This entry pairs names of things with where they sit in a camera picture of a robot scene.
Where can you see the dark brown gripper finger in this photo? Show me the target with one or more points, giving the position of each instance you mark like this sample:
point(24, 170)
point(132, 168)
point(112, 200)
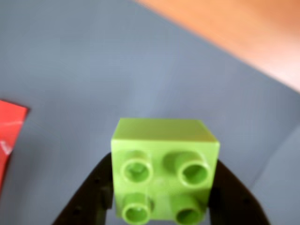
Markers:
point(234, 199)
point(91, 194)

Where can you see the lime green lego block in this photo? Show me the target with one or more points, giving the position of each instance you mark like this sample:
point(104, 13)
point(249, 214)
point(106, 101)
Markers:
point(161, 168)

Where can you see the large grey mat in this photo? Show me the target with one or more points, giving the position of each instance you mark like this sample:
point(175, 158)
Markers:
point(117, 77)

